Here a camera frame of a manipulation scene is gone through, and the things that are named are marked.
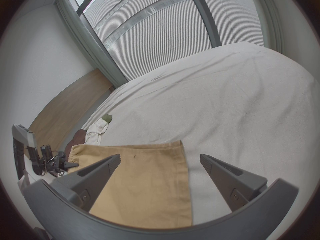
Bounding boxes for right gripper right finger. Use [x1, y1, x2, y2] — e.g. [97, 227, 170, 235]
[199, 154, 268, 213]

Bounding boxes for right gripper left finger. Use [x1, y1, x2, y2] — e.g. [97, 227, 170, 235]
[52, 154, 121, 213]

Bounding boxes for tan shorts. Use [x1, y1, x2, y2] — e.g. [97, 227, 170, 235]
[67, 140, 194, 229]

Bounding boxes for bed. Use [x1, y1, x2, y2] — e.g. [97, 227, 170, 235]
[29, 42, 320, 226]

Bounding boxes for brown garment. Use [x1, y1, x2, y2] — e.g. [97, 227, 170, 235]
[64, 130, 87, 157]

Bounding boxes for cream garment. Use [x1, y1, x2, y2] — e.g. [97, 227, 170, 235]
[85, 119, 109, 146]

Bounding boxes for grey-green curtain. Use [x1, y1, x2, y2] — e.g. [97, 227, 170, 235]
[55, 0, 129, 87]
[252, 0, 285, 54]

